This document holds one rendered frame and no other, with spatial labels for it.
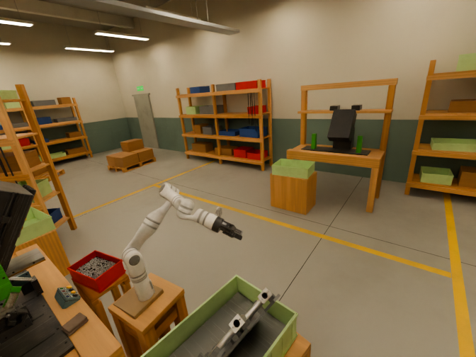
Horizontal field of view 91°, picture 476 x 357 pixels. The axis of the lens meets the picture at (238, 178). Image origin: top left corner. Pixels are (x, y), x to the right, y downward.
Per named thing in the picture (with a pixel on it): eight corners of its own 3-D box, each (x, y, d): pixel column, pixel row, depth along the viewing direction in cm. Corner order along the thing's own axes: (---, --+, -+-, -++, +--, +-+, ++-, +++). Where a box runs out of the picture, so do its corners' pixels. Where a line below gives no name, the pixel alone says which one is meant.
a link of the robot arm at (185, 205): (185, 199, 112) (177, 191, 124) (178, 216, 113) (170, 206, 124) (197, 202, 116) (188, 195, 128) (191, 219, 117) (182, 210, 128)
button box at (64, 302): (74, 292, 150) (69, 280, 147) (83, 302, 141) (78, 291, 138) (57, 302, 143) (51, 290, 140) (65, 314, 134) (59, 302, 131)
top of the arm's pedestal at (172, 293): (151, 276, 165) (150, 272, 163) (185, 293, 149) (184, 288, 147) (108, 312, 140) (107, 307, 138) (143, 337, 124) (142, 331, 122)
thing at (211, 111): (262, 171, 597) (258, 78, 519) (185, 159, 774) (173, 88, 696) (273, 165, 636) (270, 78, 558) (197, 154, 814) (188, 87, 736)
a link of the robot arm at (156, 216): (177, 189, 151) (156, 224, 145) (165, 181, 146) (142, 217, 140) (183, 190, 144) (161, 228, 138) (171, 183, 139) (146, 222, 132)
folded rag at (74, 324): (69, 337, 117) (66, 333, 116) (61, 330, 121) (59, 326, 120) (88, 320, 125) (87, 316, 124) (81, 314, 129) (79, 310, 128)
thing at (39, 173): (39, 175, 720) (33, 161, 704) (65, 173, 721) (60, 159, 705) (4, 190, 608) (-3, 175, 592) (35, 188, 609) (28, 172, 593)
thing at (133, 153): (140, 159, 815) (135, 138, 789) (156, 161, 776) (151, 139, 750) (108, 170, 719) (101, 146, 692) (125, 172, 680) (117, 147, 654)
